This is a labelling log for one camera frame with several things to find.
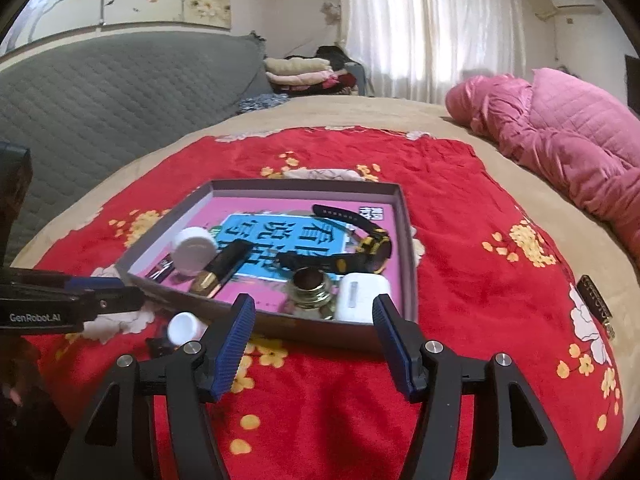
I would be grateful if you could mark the blue patterned cloth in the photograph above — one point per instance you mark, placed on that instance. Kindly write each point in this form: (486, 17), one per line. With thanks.
(262, 102)

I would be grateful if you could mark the beige bed sheet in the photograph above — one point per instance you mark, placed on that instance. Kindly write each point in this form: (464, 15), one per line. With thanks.
(375, 110)

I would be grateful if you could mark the person's left hand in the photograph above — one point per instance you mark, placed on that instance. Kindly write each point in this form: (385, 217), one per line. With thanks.
(11, 395)

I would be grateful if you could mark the white pill bottle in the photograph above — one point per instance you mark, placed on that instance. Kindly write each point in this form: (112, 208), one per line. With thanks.
(182, 327)

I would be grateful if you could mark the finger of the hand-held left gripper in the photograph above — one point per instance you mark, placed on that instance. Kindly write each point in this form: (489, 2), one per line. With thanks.
(95, 282)
(115, 302)

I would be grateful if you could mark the black and yellow wristwatch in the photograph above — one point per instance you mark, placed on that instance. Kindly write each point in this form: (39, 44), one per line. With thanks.
(320, 259)

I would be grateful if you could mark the grey cardboard box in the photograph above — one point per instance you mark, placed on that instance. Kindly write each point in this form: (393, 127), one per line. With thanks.
(325, 335)

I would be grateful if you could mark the grey quilted cover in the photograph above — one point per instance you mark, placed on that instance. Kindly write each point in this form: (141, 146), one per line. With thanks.
(125, 110)

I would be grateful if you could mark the black and gold lighter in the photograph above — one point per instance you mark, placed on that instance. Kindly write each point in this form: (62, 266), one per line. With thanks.
(227, 260)

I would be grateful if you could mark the pink book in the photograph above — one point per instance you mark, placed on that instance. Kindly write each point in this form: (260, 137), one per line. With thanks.
(250, 207)

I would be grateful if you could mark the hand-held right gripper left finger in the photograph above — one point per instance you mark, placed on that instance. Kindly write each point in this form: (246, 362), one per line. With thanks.
(232, 350)

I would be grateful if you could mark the small black object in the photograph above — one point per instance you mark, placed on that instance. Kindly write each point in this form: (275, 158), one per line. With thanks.
(157, 347)

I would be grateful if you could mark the pink padded jacket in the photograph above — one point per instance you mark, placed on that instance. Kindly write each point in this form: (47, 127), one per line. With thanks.
(550, 125)

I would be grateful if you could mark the black screen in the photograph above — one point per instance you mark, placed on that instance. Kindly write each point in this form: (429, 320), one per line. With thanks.
(633, 82)

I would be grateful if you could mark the white ribbed ramekin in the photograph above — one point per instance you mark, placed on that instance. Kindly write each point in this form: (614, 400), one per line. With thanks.
(195, 252)

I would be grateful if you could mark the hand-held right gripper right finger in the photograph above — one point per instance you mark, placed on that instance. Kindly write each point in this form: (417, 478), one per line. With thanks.
(397, 350)

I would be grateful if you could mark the chrome pipe fitting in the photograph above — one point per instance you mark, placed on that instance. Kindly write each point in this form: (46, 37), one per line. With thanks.
(310, 292)

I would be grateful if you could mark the red floral blanket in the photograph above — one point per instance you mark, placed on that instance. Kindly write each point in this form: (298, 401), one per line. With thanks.
(475, 260)

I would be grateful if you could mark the white curtain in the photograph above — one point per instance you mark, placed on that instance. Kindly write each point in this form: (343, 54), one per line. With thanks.
(425, 25)

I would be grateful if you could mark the pile of folded clothes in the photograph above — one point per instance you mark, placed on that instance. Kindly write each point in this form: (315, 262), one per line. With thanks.
(295, 67)

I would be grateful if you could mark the white earbuds case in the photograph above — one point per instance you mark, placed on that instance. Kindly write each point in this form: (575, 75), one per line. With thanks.
(362, 295)

